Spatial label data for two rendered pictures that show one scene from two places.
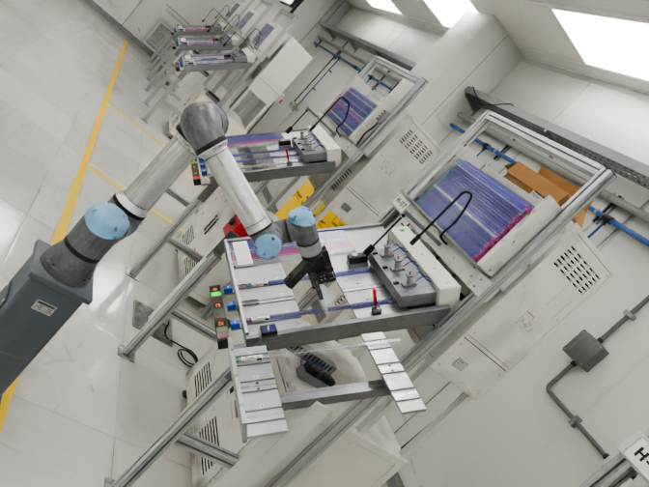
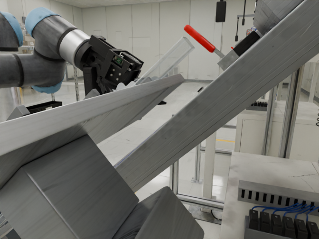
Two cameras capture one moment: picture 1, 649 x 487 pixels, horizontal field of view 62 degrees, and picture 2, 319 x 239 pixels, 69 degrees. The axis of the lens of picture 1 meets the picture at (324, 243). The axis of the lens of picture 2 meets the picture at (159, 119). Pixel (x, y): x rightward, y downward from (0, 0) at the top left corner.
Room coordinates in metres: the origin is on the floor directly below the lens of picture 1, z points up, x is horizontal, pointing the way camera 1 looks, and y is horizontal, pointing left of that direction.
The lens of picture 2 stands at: (1.50, -0.51, 1.05)
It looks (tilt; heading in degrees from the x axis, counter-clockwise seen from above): 16 degrees down; 50
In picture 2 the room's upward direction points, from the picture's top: straight up
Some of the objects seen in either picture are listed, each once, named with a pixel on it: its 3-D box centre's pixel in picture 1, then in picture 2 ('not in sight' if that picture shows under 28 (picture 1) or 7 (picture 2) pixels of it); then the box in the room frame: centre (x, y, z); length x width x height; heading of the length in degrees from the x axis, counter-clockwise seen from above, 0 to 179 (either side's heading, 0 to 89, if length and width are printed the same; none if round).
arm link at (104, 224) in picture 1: (100, 228); not in sight; (1.48, 0.50, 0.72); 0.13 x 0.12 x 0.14; 10
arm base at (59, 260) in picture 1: (74, 257); not in sight; (1.48, 0.49, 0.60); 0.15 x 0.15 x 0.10
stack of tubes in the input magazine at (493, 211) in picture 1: (475, 212); not in sight; (2.15, -0.33, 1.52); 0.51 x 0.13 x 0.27; 30
